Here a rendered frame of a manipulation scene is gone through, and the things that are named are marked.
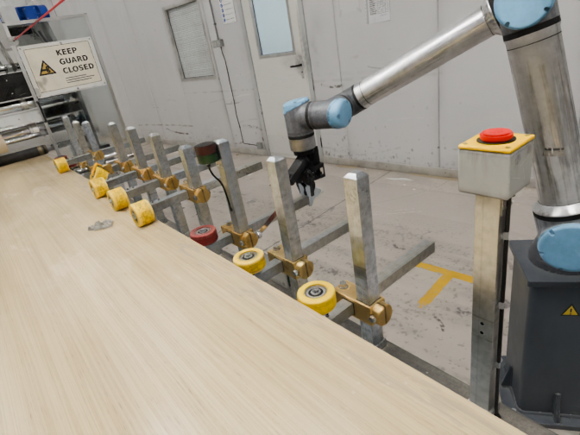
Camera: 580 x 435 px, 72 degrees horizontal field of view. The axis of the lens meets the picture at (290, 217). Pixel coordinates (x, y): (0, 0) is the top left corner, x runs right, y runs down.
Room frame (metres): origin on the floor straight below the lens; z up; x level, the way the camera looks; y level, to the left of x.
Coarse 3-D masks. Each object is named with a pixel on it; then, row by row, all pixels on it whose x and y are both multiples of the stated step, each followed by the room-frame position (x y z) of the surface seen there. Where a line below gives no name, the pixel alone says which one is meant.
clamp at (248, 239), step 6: (222, 228) 1.17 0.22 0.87; (228, 228) 1.16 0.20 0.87; (234, 234) 1.12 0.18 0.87; (240, 234) 1.10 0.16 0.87; (246, 234) 1.09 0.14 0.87; (252, 234) 1.09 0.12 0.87; (234, 240) 1.12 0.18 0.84; (240, 240) 1.09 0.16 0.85; (246, 240) 1.08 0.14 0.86; (252, 240) 1.09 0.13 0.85; (240, 246) 1.10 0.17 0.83; (246, 246) 1.08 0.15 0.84; (252, 246) 1.09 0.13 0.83
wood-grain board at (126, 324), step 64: (0, 192) 2.05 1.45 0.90; (64, 192) 1.82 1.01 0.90; (0, 256) 1.20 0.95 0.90; (64, 256) 1.10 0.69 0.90; (128, 256) 1.02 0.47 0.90; (192, 256) 0.95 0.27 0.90; (0, 320) 0.81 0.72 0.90; (64, 320) 0.76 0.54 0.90; (128, 320) 0.71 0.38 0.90; (192, 320) 0.67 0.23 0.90; (256, 320) 0.63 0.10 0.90; (320, 320) 0.60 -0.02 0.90; (0, 384) 0.59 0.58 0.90; (64, 384) 0.56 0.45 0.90; (128, 384) 0.53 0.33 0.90; (192, 384) 0.50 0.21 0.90; (256, 384) 0.48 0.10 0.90; (320, 384) 0.45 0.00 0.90; (384, 384) 0.43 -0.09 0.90
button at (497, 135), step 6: (486, 132) 0.51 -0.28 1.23; (492, 132) 0.51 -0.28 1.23; (498, 132) 0.50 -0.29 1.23; (504, 132) 0.50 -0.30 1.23; (510, 132) 0.49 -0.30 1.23; (480, 138) 0.51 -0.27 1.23; (486, 138) 0.50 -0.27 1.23; (492, 138) 0.49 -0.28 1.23; (498, 138) 0.49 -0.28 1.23; (504, 138) 0.49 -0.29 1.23; (510, 138) 0.49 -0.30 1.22
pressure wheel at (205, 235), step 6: (198, 228) 1.12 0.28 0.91; (204, 228) 1.11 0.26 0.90; (210, 228) 1.10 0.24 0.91; (192, 234) 1.08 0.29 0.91; (198, 234) 1.07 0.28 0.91; (204, 234) 1.06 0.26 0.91; (210, 234) 1.06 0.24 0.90; (216, 234) 1.08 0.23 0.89; (198, 240) 1.06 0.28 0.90; (204, 240) 1.05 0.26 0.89; (210, 240) 1.06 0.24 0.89; (216, 240) 1.08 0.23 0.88
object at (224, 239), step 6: (300, 198) 1.32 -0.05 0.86; (306, 198) 1.32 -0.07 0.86; (294, 204) 1.28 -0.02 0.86; (300, 204) 1.30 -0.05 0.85; (306, 204) 1.32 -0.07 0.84; (264, 216) 1.22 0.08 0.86; (252, 222) 1.19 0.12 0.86; (258, 222) 1.19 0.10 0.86; (264, 222) 1.20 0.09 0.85; (252, 228) 1.18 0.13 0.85; (258, 228) 1.19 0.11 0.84; (222, 234) 1.14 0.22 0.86; (228, 234) 1.13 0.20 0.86; (222, 240) 1.11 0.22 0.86; (228, 240) 1.12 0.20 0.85; (204, 246) 1.08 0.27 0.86; (210, 246) 1.08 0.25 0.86; (216, 246) 1.09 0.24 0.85; (222, 246) 1.11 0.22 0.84
